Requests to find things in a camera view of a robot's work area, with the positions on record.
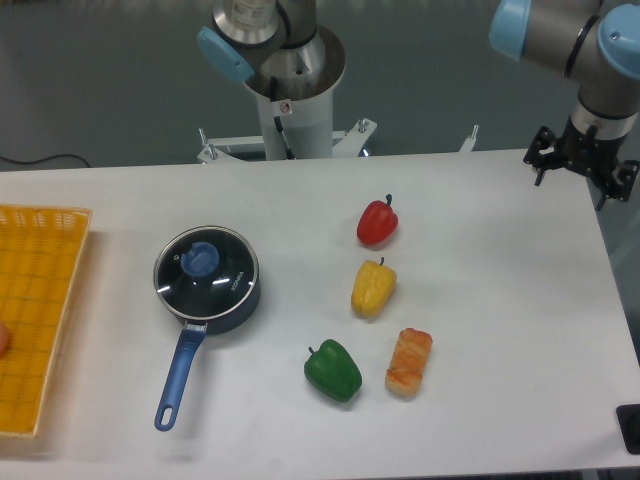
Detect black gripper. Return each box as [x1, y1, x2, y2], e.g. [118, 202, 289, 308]
[523, 124, 639, 211]

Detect glass lid blue knob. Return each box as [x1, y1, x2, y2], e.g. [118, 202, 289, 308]
[153, 225, 260, 322]

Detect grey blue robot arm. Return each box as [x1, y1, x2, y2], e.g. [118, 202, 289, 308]
[197, 1, 639, 202]

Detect red bell pepper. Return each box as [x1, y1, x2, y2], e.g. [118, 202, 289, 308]
[356, 193, 399, 246]

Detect yellow bell pepper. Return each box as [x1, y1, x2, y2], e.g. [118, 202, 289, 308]
[351, 257, 397, 318]

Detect black device at table edge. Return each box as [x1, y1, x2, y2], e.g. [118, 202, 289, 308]
[616, 404, 640, 455]

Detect orange toasted bread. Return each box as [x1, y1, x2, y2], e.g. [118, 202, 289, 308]
[385, 328, 433, 398]

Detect green bell pepper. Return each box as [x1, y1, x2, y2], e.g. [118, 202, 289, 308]
[303, 339, 363, 403]

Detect dark blue saucepan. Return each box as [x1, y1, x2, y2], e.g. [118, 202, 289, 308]
[152, 224, 263, 433]

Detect yellow woven basket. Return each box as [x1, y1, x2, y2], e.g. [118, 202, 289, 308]
[1, 204, 92, 438]

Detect white base frame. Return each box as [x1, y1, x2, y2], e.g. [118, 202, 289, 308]
[196, 117, 481, 165]

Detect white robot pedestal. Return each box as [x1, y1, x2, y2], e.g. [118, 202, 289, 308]
[246, 26, 346, 160]

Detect black pedestal cable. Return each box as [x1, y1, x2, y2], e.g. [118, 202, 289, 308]
[271, 77, 297, 161]

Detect black floor cable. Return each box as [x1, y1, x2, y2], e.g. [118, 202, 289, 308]
[0, 153, 92, 168]

